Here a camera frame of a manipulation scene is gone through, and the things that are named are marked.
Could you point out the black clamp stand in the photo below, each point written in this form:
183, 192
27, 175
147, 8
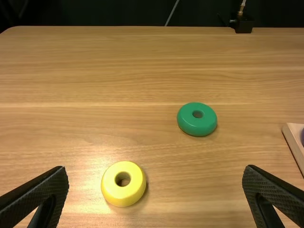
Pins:
244, 25

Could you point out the wooden peg base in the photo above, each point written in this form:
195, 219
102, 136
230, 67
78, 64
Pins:
293, 140

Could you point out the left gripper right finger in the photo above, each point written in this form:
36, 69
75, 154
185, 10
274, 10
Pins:
278, 199

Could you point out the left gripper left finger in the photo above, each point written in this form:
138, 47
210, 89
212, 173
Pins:
31, 204

